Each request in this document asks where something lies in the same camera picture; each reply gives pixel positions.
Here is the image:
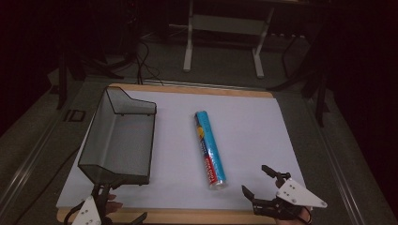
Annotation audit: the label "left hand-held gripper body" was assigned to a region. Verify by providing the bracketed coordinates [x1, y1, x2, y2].
[70, 195, 114, 225]

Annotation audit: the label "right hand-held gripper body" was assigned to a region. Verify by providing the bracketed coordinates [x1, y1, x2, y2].
[251, 177, 329, 221]

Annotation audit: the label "black wire mesh basket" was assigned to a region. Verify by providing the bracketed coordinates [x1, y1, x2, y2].
[77, 85, 158, 187]

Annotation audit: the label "blue printed roll package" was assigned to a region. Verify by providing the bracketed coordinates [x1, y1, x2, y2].
[193, 110, 228, 191]

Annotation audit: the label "person's left hand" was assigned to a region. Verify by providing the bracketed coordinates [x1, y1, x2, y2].
[104, 193, 124, 218]

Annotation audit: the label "person's right hand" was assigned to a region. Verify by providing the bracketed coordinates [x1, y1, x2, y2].
[274, 206, 314, 225]

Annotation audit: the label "white table mat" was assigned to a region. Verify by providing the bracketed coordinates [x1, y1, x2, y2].
[55, 89, 306, 210]

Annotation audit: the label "black metal stand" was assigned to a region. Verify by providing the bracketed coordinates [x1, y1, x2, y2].
[55, 43, 126, 111]
[268, 29, 331, 128]

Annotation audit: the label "white metal stand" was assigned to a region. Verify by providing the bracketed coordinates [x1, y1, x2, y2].
[182, 0, 275, 80]

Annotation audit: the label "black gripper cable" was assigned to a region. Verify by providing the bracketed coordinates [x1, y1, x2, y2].
[63, 203, 84, 225]

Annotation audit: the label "metal floor rail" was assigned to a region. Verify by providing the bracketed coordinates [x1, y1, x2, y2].
[0, 107, 69, 207]
[304, 98, 368, 225]

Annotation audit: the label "black rectangular floor bracket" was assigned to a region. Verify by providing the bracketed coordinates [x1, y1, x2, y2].
[63, 109, 86, 123]

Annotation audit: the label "black floor cables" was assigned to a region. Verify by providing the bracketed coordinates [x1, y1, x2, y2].
[134, 39, 164, 86]

